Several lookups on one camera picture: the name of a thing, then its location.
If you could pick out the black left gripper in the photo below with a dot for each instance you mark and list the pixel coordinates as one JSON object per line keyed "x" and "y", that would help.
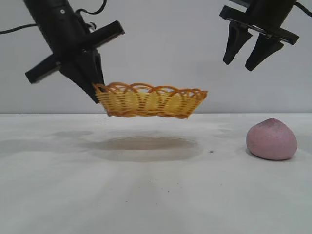
{"x": 61, "y": 31}

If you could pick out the pink toy peach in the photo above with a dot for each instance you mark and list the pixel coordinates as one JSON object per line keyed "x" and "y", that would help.
{"x": 270, "y": 141}

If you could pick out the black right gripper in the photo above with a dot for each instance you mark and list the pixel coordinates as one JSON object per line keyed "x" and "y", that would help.
{"x": 268, "y": 14}

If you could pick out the yellow woven wicker basket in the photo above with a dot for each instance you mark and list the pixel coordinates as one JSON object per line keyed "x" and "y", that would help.
{"x": 146, "y": 104}

